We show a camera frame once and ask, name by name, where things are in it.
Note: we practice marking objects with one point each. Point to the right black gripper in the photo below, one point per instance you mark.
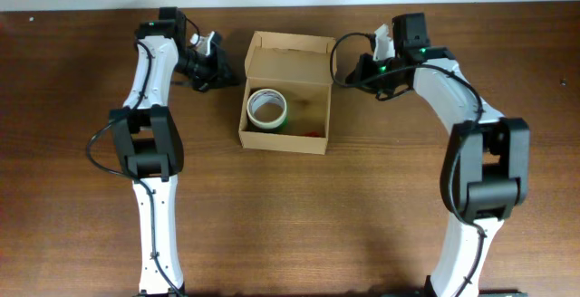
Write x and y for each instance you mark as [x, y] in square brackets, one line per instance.
[362, 71]

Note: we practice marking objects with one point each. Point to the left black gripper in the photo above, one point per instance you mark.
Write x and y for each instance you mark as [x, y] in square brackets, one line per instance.
[218, 74]

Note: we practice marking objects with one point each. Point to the white masking tape roll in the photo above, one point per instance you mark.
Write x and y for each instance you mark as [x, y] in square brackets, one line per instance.
[266, 109]

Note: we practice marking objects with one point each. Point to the green tape roll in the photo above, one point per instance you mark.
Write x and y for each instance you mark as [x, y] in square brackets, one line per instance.
[281, 126]

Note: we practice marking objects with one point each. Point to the brown cardboard box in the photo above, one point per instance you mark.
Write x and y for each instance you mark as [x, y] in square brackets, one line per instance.
[298, 66]

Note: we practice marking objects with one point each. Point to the orange utility knife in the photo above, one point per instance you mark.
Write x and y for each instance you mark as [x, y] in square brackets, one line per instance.
[314, 134]

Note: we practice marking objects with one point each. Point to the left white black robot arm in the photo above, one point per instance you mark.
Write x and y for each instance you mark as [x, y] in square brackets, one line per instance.
[147, 141]

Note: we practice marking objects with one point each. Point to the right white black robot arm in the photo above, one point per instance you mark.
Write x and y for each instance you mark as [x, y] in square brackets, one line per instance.
[484, 174]

